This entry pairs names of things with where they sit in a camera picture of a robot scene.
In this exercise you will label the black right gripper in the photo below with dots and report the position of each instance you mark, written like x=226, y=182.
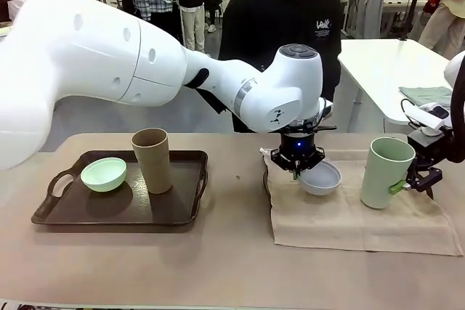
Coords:
x=432, y=150

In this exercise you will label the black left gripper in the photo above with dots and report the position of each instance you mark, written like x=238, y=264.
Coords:
x=298, y=143

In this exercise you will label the pale blue-white bowl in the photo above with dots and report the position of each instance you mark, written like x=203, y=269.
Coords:
x=321, y=183

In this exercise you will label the tall light green cup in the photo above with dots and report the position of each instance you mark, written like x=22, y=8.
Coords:
x=381, y=179

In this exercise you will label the beige cloth mat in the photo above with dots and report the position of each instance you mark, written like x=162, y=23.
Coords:
x=345, y=226

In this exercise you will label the tall brown cup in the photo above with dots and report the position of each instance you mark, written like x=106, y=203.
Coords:
x=152, y=165

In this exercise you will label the light green bowl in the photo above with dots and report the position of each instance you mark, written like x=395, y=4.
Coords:
x=103, y=177

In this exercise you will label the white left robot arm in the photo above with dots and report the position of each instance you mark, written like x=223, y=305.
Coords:
x=91, y=52

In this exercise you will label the large white table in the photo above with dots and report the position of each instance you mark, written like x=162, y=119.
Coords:
x=381, y=70

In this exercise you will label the person in black shirt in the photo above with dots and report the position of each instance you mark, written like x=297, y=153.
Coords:
x=261, y=27

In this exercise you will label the bystander in white trousers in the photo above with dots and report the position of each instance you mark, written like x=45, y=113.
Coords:
x=192, y=23

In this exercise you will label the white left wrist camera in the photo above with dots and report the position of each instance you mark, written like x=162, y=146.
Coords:
x=327, y=108

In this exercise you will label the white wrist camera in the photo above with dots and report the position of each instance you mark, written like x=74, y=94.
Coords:
x=327, y=108
x=423, y=115

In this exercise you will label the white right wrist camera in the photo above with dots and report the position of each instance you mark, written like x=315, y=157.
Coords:
x=423, y=115

